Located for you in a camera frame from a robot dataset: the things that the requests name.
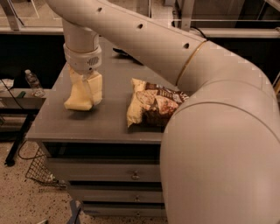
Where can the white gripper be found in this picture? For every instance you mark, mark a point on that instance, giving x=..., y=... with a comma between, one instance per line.
x=82, y=61

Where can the yellow sponge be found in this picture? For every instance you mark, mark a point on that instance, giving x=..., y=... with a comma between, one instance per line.
x=80, y=97

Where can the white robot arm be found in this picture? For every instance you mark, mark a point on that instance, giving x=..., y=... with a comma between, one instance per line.
x=220, y=151

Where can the blue Kettle chips bag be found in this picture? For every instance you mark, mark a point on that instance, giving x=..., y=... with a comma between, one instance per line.
x=123, y=54

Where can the clear plastic water bottle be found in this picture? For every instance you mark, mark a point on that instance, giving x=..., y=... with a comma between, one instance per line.
x=34, y=83

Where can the yellow brown sea salt chips bag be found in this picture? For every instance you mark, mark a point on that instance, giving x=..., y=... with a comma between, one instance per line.
x=153, y=104

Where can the black side table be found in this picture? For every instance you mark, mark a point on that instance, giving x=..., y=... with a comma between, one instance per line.
x=18, y=108

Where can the top grey drawer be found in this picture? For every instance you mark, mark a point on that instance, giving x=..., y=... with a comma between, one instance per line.
x=90, y=170

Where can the grey drawer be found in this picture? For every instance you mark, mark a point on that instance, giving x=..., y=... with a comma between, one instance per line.
x=117, y=193
x=90, y=170
x=135, y=210

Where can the grey drawer cabinet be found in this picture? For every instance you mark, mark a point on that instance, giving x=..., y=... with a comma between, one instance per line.
x=100, y=134

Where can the middle grey drawer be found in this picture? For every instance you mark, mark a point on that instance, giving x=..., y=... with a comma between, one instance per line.
x=117, y=193

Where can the bottom grey drawer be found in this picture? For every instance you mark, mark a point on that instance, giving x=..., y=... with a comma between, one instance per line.
x=135, y=210

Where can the wire mesh basket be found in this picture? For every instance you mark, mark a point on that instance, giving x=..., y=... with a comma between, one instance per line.
x=39, y=173

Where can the metal railing frame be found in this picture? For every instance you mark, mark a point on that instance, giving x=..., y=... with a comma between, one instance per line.
x=256, y=19

